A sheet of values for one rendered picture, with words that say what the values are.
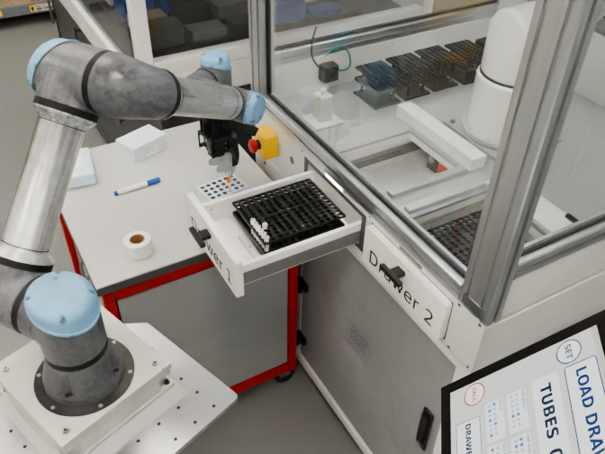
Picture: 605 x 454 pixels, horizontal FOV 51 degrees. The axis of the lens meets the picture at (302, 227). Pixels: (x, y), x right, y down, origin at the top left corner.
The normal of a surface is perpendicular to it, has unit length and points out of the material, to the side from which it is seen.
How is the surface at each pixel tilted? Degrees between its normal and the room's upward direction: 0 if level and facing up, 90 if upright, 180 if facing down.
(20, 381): 0
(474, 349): 90
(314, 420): 0
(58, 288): 8
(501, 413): 50
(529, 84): 90
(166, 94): 75
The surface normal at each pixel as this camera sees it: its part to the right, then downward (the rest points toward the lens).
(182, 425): 0.02, -0.77
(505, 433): -0.74, -0.59
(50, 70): -0.39, -0.05
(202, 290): 0.50, 0.56
